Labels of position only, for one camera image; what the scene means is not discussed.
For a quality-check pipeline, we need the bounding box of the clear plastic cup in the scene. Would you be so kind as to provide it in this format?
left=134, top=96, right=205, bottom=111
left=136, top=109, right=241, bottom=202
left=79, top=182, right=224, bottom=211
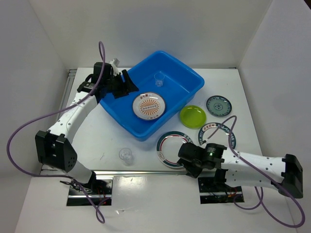
left=119, top=148, right=134, bottom=166
left=154, top=72, right=165, bottom=87

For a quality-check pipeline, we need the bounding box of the aluminium rail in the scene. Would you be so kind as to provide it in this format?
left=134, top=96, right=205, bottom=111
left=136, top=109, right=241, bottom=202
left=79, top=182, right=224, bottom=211
left=41, top=169, right=195, bottom=176
left=42, top=68, right=77, bottom=170

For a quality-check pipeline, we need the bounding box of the white plate dark teal rim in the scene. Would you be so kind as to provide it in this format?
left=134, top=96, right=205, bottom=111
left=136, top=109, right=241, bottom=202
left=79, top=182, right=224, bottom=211
left=198, top=122, right=237, bottom=149

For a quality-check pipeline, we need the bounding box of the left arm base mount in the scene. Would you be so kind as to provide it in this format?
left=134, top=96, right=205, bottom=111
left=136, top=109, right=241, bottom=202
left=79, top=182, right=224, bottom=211
left=61, top=176, right=113, bottom=206

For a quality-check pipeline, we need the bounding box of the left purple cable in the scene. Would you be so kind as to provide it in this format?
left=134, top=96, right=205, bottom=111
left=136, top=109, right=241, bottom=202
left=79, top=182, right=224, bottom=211
left=6, top=41, right=107, bottom=224

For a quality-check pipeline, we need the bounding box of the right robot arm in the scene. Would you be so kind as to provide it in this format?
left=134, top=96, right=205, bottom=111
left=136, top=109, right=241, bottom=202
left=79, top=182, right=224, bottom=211
left=177, top=143, right=303, bottom=199

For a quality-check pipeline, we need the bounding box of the white plate green red rim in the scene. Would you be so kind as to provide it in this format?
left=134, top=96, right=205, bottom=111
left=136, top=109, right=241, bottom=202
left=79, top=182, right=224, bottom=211
left=156, top=131, right=193, bottom=169

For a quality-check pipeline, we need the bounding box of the blue plastic bin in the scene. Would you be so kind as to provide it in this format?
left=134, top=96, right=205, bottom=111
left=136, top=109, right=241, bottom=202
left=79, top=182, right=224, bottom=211
left=100, top=51, right=205, bottom=141

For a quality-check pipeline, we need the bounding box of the aluminium front rail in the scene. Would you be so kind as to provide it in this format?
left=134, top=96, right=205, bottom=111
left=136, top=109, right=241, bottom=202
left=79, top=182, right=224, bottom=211
left=41, top=169, right=195, bottom=176

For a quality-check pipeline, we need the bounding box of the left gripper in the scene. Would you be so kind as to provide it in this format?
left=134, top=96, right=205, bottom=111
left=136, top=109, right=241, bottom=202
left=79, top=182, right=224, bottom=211
left=104, top=69, right=139, bottom=99

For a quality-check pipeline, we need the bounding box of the lime green plate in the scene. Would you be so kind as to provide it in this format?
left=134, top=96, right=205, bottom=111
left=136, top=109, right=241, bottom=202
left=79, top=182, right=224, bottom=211
left=179, top=105, right=207, bottom=129

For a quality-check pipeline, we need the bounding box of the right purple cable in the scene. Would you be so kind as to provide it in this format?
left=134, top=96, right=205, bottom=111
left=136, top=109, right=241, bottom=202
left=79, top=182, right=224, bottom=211
left=203, top=115, right=306, bottom=228

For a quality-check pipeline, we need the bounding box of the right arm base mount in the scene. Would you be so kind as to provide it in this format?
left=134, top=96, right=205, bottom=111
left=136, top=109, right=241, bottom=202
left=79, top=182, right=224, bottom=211
left=198, top=177, right=244, bottom=204

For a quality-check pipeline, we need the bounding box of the clear plastic cup on table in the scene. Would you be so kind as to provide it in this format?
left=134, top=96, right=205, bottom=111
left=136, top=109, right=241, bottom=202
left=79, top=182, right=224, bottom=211
left=119, top=148, right=134, bottom=166

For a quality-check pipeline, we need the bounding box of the blue floral pattern plate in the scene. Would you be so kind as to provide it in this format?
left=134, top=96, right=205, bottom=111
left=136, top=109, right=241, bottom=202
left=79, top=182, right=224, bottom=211
left=206, top=95, right=232, bottom=117

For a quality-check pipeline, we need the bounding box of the aluminium left rail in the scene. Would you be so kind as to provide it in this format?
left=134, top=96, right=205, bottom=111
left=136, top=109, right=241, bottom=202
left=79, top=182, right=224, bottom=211
left=42, top=68, right=77, bottom=170

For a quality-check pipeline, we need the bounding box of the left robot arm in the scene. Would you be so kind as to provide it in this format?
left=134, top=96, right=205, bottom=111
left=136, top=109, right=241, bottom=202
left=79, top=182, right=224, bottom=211
left=35, top=58, right=139, bottom=194

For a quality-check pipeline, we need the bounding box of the purple cable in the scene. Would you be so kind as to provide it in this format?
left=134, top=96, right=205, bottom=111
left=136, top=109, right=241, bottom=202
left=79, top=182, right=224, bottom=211
left=203, top=115, right=306, bottom=228
left=6, top=41, right=107, bottom=224

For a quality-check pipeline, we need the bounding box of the orange sunburst plate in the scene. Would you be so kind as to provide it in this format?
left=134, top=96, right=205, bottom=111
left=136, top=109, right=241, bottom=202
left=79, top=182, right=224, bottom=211
left=132, top=92, right=166, bottom=120

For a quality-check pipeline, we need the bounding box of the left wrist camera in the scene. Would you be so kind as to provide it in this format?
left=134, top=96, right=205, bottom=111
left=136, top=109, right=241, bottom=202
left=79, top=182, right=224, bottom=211
left=109, top=58, right=120, bottom=67

